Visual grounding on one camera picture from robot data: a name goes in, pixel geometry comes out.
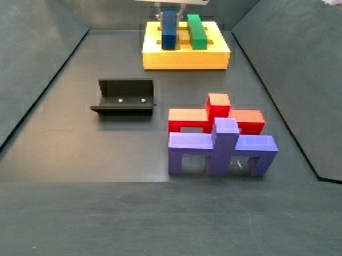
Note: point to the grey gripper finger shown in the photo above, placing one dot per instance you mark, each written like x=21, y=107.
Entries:
x=159, y=13
x=182, y=11

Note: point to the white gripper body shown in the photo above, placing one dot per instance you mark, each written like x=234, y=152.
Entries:
x=192, y=2

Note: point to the blue long block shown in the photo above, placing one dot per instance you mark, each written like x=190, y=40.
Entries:
x=169, y=30

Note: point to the yellow wooden board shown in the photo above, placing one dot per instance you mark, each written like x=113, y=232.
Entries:
x=185, y=58

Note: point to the green long block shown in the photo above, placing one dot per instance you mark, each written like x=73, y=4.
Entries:
x=197, y=32

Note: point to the red cross-shaped block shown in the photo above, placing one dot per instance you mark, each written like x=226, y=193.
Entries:
x=218, y=108

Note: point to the purple cross-shaped block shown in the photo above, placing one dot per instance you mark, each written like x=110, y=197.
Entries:
x=220, y=146

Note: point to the black angled bracket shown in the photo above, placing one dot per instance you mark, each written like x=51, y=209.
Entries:
x=125, y=95

